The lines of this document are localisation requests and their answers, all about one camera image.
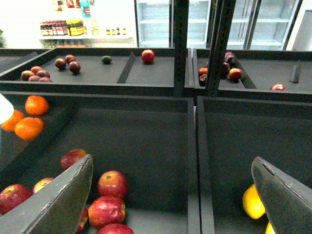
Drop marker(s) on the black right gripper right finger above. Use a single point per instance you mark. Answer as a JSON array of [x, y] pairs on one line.
[[287, 201]]

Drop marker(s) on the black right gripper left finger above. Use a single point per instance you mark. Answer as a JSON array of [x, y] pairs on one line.
[[55, 209]]

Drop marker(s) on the yellow mango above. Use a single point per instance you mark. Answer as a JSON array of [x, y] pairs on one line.
[[252, 203]]

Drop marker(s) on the dark green avocado far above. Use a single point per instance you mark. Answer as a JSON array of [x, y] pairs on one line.
[[106, 59]]

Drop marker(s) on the red apple lower centre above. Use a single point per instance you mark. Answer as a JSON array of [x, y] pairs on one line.
[[106, 210]]

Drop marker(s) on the red apple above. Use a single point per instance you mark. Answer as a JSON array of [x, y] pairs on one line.
[[71, 158], [113, 183], [115, 229], [106, 210], [12, 196]]

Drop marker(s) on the red apple far left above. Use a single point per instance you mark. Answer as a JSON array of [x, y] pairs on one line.
[[12, 196]]

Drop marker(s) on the red apple upper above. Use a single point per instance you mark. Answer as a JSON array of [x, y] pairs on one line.
[[71, 158]]

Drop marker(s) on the red apple bottom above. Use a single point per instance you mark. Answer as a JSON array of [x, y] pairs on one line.
[[115, 229]]

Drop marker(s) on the orange fruit lower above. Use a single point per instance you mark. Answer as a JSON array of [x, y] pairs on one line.
[[29, 128]]

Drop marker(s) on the orange fruit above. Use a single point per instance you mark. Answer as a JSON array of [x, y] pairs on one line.
[[29, 128], [36, 105], [10, 124]]

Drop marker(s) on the orange fruit left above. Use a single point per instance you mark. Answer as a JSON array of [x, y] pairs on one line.
[[10, 124]]

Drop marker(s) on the orange fruit top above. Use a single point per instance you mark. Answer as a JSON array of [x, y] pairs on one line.
[[36, 105]]

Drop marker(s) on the red apple right tray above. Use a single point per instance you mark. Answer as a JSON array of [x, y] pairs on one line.
[[235, 74]]

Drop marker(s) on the red apple tray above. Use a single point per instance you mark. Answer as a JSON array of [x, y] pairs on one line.
[[147, 56], [235, 74]]

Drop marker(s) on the red apple far tray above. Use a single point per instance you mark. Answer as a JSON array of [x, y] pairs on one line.
[[147, 56]]

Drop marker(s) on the glass door refrigerator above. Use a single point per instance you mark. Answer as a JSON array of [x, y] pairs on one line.
[[256, 24]]

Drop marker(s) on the bottle row on shelf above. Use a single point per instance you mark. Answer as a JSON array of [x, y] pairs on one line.
[[72, 28]]

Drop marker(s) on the black shelf post right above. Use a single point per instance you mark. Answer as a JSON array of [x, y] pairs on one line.
[[222, 20]]

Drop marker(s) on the black shelf upright post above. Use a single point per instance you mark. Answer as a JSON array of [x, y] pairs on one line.
[[181, 9]]

